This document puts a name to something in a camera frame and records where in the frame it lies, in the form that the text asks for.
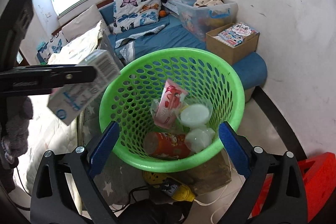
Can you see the clear plastic cup with lid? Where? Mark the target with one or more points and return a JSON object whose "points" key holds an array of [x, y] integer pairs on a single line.
{"points": [[195, 113]]}

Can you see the green plastic mesh basket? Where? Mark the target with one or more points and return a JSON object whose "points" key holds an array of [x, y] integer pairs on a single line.
{"points": [[170, 52]]}

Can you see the cardboard box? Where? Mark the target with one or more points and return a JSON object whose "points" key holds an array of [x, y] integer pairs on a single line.
{"points": [[231, 53]]}

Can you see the pink white snack packet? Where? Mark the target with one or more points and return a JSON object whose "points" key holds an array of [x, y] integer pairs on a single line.
{"points": [[169, 106]]}

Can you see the yellow power strip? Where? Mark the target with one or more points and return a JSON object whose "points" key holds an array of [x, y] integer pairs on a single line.
{"points": [[183, 192]]}

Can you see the clear plastic storage box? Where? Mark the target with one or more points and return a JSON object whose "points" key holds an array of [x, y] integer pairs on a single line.
{"points": [[194, 18]]}

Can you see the red plastic stool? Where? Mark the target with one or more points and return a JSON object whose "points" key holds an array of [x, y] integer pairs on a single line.
{"points": [[312, 176]]}

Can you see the orange toy basketball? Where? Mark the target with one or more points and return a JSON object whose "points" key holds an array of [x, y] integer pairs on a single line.
{"points": [[163, 14]]}

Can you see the beige pillow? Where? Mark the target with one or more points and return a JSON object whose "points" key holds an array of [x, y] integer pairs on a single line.
{"points": [[81, 22]]}

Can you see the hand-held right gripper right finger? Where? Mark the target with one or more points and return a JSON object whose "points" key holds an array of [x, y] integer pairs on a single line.
{"points": [[232, 149]]}

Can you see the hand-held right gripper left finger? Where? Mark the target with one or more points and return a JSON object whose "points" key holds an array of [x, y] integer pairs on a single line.
{"points": [[105, 149]]}

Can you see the white quilt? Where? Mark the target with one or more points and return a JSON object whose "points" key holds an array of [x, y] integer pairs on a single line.
{"points": [[76, 48]]}

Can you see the grey star print cloth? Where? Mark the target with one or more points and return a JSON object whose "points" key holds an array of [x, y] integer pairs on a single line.
{"points": [[115, 179]]}

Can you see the translucent plastic cup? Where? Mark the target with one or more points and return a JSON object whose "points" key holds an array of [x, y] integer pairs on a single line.
{"points": [[199, 138]]}

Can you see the person's left hand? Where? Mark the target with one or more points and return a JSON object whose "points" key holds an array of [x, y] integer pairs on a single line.
{"points": [[15, 134]]}

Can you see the grey patterned blanket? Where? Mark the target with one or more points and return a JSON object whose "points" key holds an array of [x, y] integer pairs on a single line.
{"points": [[139, 35]]}

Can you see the stack of colourful books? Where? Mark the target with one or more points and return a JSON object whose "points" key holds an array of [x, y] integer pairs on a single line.
{"points": [[239, 32]]}

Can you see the small butterfly print pillow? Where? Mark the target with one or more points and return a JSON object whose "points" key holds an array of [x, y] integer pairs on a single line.
{"points": [[56, 45]]}

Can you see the large butterfly print pillow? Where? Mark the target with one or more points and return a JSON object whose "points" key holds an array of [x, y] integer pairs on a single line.
{"points": [[134, 12]]}

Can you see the blue bed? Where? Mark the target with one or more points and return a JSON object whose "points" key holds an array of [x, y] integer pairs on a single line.
{"points": [[170, 37]]}

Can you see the red cartoon snack tub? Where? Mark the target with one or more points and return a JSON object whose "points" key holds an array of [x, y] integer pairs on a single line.
{"points": [[170, 145]]}

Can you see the white blue milk carton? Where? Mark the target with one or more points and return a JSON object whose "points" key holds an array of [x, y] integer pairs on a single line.
{"points": [[76, 103]]}

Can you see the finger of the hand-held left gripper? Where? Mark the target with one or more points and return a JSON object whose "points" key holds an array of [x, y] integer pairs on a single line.
{"points": [[47, 79]]}

